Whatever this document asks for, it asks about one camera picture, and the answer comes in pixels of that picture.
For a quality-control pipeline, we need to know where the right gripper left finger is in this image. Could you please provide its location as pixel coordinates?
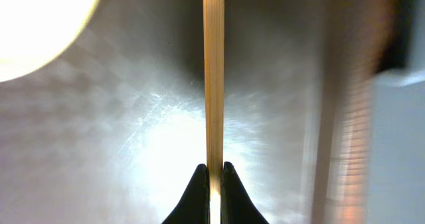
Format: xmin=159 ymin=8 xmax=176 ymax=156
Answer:
xmin=162 ymin=164 xmax=210 ymax=224

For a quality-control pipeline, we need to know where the brown plastic serving tray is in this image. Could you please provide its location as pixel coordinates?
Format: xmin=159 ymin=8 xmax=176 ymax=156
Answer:
xmin=1 ymin=0 xmax=323 ymax=223

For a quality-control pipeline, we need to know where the yellow round plate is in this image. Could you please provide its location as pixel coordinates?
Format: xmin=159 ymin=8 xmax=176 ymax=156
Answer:
xmin=1 ymin=0 xmax=100 ymax=82

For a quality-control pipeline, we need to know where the wooden chopstick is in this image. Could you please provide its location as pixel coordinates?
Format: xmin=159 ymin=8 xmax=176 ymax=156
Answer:
xmin=212 ymin=0 xmax=226 ymax=185
xmin=203 ymin=0 xmax=220 ymax=223

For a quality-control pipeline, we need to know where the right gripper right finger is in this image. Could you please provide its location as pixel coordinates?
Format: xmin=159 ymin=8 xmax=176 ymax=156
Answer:
xmin=220 ymin=162 xmax=268 ymax=224

